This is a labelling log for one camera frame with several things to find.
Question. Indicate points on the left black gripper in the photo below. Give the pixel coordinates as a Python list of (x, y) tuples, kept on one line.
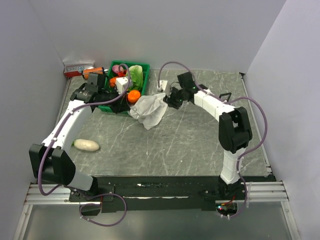
[(121, 105)]

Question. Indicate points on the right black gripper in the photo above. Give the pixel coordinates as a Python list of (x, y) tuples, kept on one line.
[(169, 100)]

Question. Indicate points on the white camisole garment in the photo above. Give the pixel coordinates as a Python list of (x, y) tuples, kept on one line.
[(149, 110)]

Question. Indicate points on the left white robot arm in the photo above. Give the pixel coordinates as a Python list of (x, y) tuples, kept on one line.
[(50, 160)]

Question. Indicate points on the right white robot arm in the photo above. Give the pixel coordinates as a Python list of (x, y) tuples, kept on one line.
[(234, 129)]

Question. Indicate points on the green plastic bin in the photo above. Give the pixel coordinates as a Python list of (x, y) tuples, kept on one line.
[(125, 72)]

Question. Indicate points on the small orange pumpkin toy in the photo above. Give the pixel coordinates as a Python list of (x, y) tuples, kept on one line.
[(112, 82)]

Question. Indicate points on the orange cylinder bottle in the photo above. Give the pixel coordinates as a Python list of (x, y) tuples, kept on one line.
[(95, 70)]

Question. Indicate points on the purple onion toy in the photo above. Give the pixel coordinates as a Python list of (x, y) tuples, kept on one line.
[(116, 69)]

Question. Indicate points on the red white carton box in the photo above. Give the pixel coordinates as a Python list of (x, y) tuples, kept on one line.
[(76, 70)]

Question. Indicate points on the orange fruit toy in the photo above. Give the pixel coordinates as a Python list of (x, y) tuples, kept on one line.
[(133, 96)]

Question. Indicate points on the green lettuce toy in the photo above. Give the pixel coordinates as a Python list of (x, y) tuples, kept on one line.
[(137, 77)]

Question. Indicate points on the white radish toy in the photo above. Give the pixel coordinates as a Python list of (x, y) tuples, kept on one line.
[(86, 145)]

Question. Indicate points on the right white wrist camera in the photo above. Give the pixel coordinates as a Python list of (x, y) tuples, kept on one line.
[(162, 86)]

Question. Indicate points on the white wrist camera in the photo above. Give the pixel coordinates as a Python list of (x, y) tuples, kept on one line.
[(122, 83), (162, 86)]

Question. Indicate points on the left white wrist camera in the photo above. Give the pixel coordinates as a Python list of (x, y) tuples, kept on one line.
[(122, 83)]

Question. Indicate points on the black square frame stand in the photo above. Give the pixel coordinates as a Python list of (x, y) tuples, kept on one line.
[(225, 97)]

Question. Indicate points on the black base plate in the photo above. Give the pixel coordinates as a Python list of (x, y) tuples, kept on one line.
[(150, 193)]

